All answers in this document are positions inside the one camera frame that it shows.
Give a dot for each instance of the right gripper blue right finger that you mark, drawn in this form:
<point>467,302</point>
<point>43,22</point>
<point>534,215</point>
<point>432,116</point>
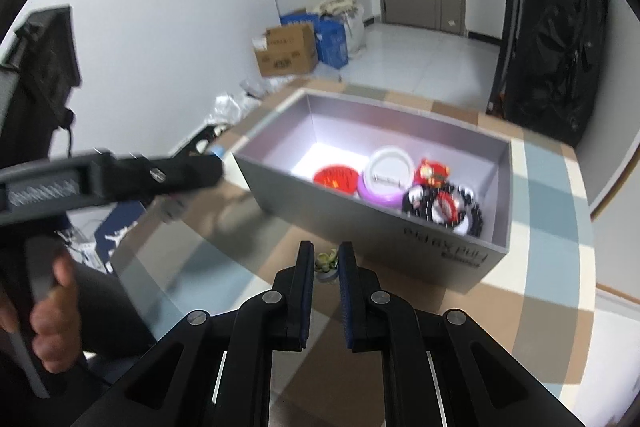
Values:
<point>356,287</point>

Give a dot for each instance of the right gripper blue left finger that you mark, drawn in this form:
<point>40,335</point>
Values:
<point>300,298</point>

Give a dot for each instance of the red China flag badge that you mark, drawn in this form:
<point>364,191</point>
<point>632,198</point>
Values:
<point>339,178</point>

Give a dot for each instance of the silver pin back badge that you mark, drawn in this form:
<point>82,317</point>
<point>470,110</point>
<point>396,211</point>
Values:
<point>390,170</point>

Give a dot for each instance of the purple ring toy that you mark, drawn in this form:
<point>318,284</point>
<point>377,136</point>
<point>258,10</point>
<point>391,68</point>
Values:
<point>385,200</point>

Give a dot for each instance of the person's left hand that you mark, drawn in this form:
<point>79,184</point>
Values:
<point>56,319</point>

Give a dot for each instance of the grey open cardboard box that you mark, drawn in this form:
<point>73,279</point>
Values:
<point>417,192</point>

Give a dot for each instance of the blue Jordan shoe box lid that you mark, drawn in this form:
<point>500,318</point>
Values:
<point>114,228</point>

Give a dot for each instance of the plaid checkered tablecloth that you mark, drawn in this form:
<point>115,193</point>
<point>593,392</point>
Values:
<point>509,352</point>

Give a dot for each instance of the silver foil bag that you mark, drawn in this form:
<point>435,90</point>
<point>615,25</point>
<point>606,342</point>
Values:
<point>231,108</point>

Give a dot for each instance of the grey plastic mailer bag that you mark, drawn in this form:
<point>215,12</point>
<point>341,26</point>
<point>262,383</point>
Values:
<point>261,87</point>

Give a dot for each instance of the brown cardboard box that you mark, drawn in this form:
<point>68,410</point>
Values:
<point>286,50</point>

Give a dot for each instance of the blue cardboard box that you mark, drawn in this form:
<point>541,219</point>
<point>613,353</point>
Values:
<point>330,37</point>

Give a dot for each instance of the white tote bag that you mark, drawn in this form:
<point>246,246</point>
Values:
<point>350,14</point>

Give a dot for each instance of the black coat rack stand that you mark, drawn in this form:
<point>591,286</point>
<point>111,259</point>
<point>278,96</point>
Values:
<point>507,6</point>

